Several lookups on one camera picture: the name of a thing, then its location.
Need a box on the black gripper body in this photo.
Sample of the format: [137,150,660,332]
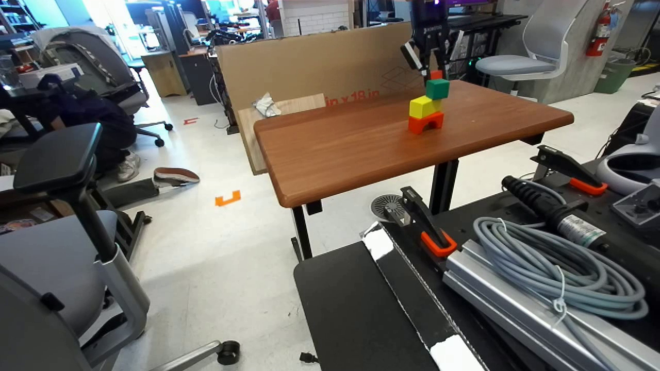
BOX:
[410,0,455,49]

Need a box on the green cube block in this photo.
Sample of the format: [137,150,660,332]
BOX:
[425,78,455,102]

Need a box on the yellow cube block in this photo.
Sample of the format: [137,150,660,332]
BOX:
[407,94,438,121]

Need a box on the orange arch block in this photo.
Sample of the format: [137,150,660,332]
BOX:
[407,112,446,135]

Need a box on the black background desk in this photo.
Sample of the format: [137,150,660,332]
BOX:
[448,13,530,78]

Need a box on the white office chair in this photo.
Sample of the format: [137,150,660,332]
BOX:
[472,0,589,88]

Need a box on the large cardboard sheet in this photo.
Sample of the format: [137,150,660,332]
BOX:
[215,21,425,133]

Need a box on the open cardboard box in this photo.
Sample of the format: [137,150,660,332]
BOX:
[237,91,330,174]

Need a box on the black table leg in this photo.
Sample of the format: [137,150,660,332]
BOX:
[428,158,460,217]
[292,202,316,263]

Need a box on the white crumpled paper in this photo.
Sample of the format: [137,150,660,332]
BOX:
[251,91,284,119]

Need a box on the red fire extinguisher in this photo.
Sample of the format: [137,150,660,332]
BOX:
[583,0,620,59]

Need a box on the green bin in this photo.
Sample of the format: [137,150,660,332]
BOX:
[594,57,640,94]

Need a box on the black square device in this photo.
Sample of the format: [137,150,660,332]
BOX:
[610,179,660,228]

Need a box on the silver aluminium extrusion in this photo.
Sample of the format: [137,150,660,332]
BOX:
[441,237,660,371]

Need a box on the black robot platform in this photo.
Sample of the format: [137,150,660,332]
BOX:
[294,179,660,371]

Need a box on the grey slipper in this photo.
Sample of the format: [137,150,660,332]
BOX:
[151,165,205,187]

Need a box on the grey reclined office chair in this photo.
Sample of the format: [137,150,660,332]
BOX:
[31,25,175,150]

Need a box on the seated person in dark clothes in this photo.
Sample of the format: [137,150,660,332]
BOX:
[35,70,145,185]

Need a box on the grey office chair black armrest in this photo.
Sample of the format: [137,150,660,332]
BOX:
[0,121,244,371]

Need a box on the black clamp with orange handle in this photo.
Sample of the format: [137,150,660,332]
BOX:
[396,183,460,262]
[530,141,610,197]

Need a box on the black ribbed handle tool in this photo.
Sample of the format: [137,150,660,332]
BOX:
[500,173,610,249]

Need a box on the grey coiled cable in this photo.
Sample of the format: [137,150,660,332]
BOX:
[471,214,653,325]

